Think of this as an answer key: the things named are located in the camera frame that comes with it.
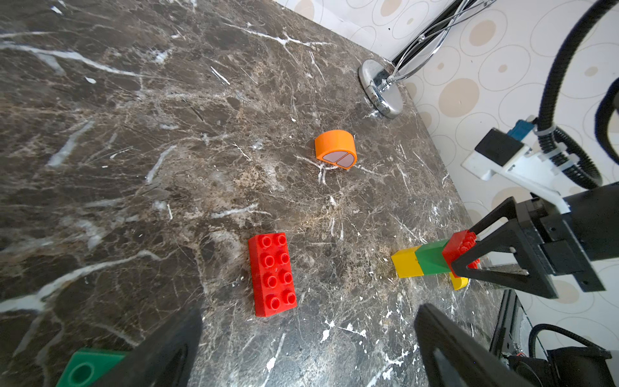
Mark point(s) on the green long lego brick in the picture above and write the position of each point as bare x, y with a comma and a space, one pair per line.
87, 365

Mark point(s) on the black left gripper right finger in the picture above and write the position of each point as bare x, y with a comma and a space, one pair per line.
452, 358

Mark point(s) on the yellow square lego brick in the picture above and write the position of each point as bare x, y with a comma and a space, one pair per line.
406, 263

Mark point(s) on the red long lego brick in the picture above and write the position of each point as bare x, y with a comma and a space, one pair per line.
458, 244
271, 274

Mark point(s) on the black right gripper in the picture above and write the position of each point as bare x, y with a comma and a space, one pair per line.
555, 244

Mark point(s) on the green square lego brick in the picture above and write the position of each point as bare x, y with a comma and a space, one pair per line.
430, 258

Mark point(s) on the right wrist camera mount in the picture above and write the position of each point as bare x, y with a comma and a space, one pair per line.
505, 154

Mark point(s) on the chrome jewelry stand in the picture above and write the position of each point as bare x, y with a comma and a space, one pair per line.
381, 82

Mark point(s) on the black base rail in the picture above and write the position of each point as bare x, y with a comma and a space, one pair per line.
506, 338

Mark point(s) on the yellow rounded lego brick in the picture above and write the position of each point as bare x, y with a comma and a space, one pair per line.
458, 283

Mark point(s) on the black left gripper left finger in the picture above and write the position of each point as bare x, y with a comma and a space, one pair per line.
165, 358

